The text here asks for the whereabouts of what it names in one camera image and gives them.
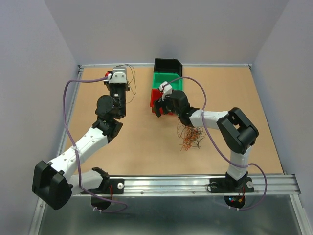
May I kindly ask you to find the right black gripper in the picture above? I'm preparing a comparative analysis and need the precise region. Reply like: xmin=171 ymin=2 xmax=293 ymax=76
xmin=151 ymin=93 xmax=181 ymax=118

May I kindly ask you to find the green plastic bin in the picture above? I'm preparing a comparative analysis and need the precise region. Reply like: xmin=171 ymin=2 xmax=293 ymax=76
xmin=152 ymin=72 xmax=183 ymax=90

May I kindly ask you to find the red plastic bin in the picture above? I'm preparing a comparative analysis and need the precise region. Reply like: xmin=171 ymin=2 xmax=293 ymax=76
xmin=150 ymin=89 xmax=162 ymax=113

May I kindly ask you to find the wire bundle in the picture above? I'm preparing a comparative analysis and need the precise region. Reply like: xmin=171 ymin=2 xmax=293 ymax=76
xmin=176 ymin=122 xmax=208 ymax=152

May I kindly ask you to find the black plastic bin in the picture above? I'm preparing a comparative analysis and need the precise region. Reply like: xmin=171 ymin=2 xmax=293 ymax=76
xmin=154 ymin=58 xmax=183 ymax=77

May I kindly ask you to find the black thin wire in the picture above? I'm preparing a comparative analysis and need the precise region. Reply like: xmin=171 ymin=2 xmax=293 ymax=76
xmin=117 ymin=64 xmax=138 ymax=105

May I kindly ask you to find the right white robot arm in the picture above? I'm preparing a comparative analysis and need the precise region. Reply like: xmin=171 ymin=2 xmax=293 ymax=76
xmin=153 ymin=90 xmax=259 ymax=192

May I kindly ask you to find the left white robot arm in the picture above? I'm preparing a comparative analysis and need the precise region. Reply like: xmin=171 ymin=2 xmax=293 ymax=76
xmin=32 ymin=80 xmax=130 ymax=212

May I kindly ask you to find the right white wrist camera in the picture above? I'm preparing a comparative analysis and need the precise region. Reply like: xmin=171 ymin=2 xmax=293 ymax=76
xmin=159 ymin=81 xmax=173 ymax=101

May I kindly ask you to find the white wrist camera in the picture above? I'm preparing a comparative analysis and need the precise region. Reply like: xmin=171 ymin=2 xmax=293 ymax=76
xmin=159 ymin=81 xmax=173 ymax=101
xmin=104 ymin=67 xmax=128 ymax=84

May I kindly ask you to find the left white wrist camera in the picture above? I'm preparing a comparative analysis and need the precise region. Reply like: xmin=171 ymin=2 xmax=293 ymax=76
xmin=104 ymin=67 xmax=128 ymax=84

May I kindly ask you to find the aluminium left rail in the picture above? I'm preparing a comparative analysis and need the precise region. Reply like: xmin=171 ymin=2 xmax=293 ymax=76
xmin=50 ymin=65 xmax=85 ymax=177

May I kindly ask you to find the aluminium rail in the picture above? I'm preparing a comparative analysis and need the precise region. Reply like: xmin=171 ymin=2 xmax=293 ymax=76
xmin=50 ymin=65 xmax=85 ymax=177
xmin=78 ymin=63 xmax=252 ymax=69
xmin=83 ymin=172 xmax=300 ymax=197

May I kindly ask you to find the aluminium back rail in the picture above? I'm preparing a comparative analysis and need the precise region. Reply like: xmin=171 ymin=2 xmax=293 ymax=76
xmin=78 ymin=63 xmax=252 ymax=69

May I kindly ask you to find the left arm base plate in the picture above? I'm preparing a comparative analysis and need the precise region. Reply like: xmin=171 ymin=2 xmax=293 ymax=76
xmin=86 ymin=178 xmax=125 ymax=195

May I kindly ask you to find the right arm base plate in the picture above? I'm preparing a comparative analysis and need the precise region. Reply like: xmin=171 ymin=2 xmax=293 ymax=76
xmin=207 ymin=173 xmax=254 ymax=193

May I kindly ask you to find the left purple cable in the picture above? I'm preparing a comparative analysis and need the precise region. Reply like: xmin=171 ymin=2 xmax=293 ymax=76
xmin=63 ymin=76 xmax=128 ymax=213

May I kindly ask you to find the aluminium front rail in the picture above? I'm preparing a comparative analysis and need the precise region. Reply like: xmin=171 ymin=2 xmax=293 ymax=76
xmin=83 ymin=172 xmax=300 ymax=197

